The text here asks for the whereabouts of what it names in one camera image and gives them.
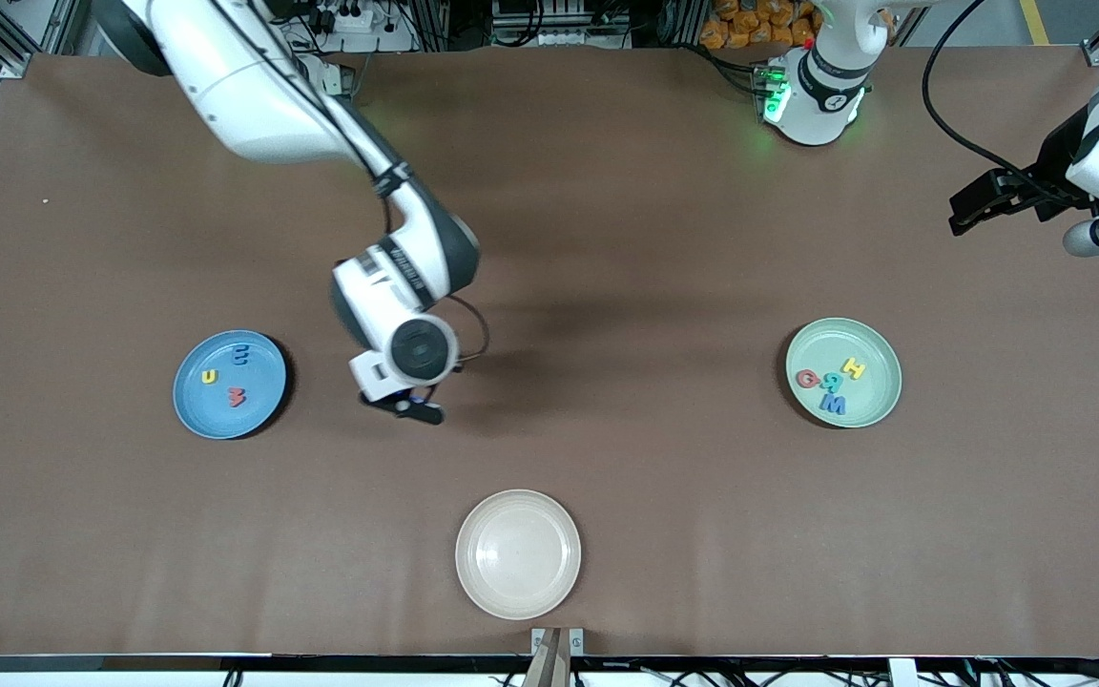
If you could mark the beige round plate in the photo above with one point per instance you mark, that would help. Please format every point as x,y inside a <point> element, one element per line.
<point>518,553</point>

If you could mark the yellow foam letter H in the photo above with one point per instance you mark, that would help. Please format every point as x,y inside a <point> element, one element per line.
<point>854,368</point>

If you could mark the red foam letter Q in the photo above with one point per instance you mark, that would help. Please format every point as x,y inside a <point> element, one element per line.
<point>800,379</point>

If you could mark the red foam letter m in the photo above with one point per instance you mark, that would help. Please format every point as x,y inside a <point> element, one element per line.
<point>238,397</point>

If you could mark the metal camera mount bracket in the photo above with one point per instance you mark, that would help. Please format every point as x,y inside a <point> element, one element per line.
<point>557,663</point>

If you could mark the pile of orange objects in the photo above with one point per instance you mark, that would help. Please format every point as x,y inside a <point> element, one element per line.
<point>740,29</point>

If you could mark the white power strip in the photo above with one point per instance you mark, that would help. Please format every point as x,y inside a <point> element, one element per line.
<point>349,17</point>

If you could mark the teal foam letter R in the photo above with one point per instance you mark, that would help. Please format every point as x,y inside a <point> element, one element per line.
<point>833,380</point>

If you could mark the blue round plate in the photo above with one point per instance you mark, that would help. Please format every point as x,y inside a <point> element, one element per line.
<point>225,420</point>

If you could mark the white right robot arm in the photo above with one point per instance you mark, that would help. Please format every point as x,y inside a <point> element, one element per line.
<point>244,86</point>

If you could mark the blue foam letter W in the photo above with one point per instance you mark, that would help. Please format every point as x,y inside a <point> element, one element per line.
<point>833,405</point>

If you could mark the blue foam letter E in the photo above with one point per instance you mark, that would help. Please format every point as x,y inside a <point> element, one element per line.
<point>237,356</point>

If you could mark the light green round plate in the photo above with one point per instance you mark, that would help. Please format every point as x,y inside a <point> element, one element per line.
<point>855,334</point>

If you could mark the brown table cover sheet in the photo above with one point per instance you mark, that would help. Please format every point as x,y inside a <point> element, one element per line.
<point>549,448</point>

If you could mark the grey equipment rack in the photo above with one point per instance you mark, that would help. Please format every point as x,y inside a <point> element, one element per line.
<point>559,19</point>

